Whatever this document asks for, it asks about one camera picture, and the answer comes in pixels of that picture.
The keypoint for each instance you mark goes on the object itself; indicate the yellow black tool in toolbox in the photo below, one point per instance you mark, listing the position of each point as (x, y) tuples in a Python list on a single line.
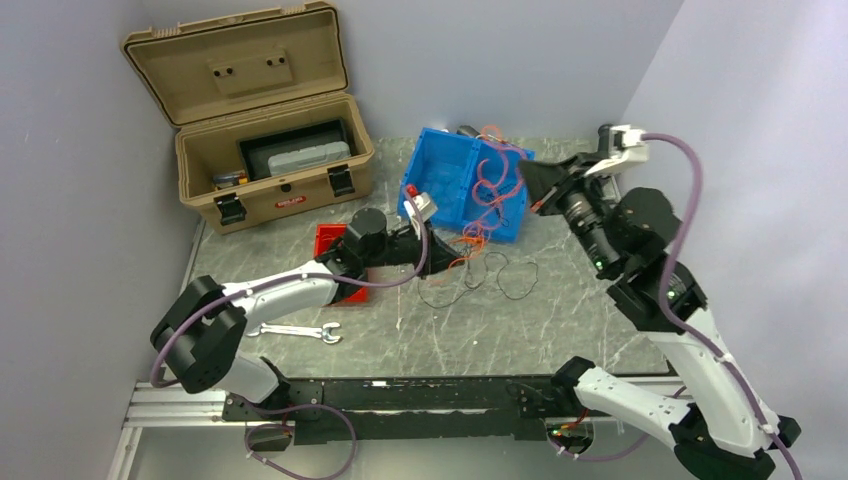
[(228, 180)]

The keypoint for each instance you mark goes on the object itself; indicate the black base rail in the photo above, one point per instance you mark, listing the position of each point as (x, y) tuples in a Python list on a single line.
[(404, 408)]

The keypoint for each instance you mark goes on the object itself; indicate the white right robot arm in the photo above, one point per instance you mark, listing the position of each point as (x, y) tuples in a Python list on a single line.
[(723, 430)]

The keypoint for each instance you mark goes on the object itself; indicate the tan plastic toolbox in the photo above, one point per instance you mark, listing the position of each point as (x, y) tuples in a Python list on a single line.
[(241, 88)]

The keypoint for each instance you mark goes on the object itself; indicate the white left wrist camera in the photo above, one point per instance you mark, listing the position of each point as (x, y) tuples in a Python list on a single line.
[(419, 207)]

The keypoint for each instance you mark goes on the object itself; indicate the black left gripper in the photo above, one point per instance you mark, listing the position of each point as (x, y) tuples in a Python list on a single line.
[(439, 256)]

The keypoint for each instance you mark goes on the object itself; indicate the red plastic bin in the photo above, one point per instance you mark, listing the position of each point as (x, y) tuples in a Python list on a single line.
[(325, 234)]

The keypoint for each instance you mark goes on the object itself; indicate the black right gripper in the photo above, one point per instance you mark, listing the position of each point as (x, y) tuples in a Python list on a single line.
[(562, 179)]

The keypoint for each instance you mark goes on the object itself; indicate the silver open-end wrench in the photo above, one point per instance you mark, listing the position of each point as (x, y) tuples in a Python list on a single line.
[(325, 333)]

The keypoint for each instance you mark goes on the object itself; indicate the blue plastic divided bin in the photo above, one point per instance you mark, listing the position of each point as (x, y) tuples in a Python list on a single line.
[(472, 182)]

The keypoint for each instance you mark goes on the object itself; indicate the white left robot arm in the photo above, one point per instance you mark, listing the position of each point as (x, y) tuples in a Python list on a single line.
[(199, 337)]

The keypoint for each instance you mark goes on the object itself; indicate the grey case in toolbox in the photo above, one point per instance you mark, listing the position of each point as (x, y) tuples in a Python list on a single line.
[(309, 157)]

